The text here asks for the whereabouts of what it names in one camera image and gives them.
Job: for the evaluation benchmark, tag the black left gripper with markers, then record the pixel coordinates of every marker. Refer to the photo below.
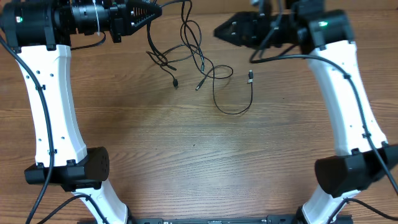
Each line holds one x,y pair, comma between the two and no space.
121,18

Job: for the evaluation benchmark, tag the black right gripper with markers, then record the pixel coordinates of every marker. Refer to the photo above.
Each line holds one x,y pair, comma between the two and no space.
243,26

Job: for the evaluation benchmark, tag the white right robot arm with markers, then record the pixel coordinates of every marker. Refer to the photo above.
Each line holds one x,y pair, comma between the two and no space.
362,153

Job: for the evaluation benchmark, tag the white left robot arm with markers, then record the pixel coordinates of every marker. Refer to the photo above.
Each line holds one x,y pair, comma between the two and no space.
37,34

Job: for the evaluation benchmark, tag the brown cardboard wall panel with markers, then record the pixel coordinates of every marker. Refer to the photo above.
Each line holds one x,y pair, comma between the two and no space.
214,6

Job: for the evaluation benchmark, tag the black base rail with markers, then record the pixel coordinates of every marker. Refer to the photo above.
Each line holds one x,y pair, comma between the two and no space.
270,219

